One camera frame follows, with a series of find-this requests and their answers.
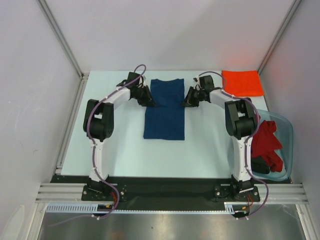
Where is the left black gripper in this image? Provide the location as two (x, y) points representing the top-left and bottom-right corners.
(133, 85), (156, 107)

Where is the blue t shirt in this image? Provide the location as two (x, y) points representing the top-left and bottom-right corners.
(143, 78), (185, 141)

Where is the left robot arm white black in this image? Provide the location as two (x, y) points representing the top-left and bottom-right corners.
(81, 71), (156, 201)

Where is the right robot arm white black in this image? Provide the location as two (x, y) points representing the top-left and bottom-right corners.
(181, 71), (260, 201)

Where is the folded orange t shirt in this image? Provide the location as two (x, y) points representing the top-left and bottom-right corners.
(221, 70), (264, 97)

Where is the red t shirt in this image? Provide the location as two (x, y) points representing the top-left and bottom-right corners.
(251, 120), (283, 172)

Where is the black t shirt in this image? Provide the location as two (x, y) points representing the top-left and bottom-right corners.
(251, 156), (270, 175)

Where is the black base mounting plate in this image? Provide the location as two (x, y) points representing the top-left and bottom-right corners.
(50, 175), (292, 212)

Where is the clear blue plastic bin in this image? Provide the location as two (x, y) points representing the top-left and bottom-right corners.
(252, 109), (294, 182)

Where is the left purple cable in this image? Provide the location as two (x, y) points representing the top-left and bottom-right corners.
(47, 64), (147, 227)

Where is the purple cable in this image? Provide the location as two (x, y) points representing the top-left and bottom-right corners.
(47, 64), (147, 227)
(197, 71), (271, 221)

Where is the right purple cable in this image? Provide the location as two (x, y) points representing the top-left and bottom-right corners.
(197, 71), (271, 221)

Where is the white slotted cable duct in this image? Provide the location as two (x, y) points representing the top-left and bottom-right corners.
(45, 203), (248, 215)

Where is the left aluminium corner post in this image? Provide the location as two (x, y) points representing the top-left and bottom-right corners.
(36, 0), (84, 79)

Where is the aluminium corner post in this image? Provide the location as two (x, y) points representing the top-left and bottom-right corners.
(36, 0), (84, 79)
(257, 0), (303, 75)

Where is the aluminium rail front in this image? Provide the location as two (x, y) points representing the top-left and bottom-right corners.
(35, 183), (309, 205)

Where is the right aluminium corner post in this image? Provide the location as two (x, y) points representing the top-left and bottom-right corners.
(257, 0), (303, 75)

